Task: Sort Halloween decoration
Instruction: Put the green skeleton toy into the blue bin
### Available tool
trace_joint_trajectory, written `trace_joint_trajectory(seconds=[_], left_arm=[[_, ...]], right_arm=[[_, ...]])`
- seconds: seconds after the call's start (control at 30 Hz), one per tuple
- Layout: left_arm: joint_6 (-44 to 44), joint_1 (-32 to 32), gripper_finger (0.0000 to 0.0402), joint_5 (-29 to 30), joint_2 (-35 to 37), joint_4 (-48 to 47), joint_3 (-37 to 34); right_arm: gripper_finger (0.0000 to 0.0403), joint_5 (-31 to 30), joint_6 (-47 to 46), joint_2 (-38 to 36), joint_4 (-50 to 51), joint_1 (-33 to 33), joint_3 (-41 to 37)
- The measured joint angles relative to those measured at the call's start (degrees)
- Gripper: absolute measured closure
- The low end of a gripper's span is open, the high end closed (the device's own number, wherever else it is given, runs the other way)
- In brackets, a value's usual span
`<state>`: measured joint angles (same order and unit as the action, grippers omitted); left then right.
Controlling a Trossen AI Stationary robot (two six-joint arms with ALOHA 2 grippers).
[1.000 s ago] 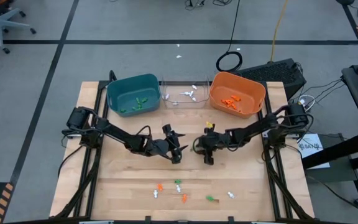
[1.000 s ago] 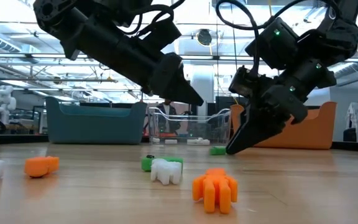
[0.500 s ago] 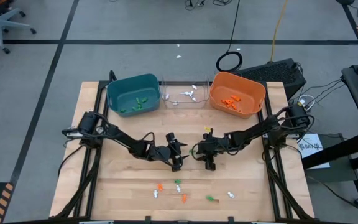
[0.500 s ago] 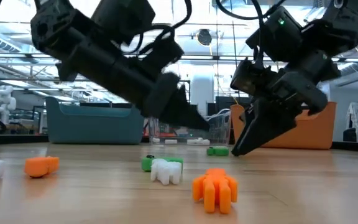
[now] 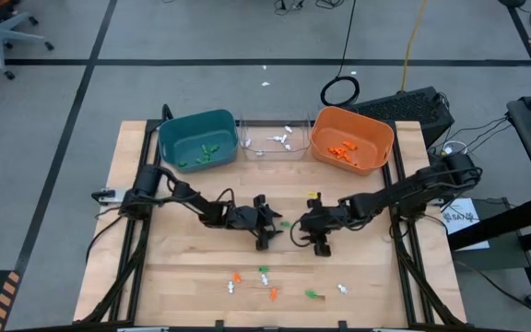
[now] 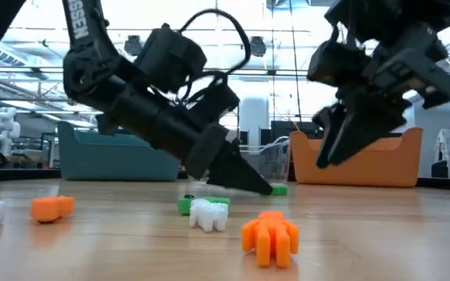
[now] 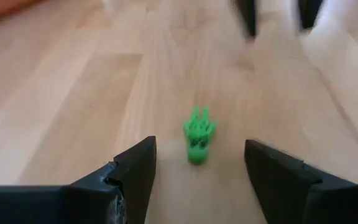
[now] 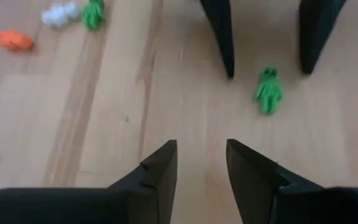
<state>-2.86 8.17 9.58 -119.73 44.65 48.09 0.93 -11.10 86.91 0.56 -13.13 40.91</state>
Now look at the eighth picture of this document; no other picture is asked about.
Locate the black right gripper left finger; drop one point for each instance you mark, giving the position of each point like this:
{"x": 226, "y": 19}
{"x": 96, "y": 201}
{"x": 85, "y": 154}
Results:
{"x": 73, "y": 207}

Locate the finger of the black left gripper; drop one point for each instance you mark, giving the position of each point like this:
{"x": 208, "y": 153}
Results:
{"x": 317, "y": 28}
{"x": 221, "y": 25}

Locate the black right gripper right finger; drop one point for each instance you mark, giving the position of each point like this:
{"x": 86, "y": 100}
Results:
{"x": 291, "y": 205}

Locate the green skeleton toy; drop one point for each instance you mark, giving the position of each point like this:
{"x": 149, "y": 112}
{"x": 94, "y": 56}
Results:
{"x": 269, "y": 90}
{"x": 93, "y": 14}

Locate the orange skeleton toy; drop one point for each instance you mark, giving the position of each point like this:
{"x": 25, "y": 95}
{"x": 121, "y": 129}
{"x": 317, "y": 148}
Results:
{"x": 12, "y": 40}

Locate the white skeleton toy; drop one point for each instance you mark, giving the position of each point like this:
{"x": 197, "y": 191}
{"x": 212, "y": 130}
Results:
{"x": 59, "y": 14}

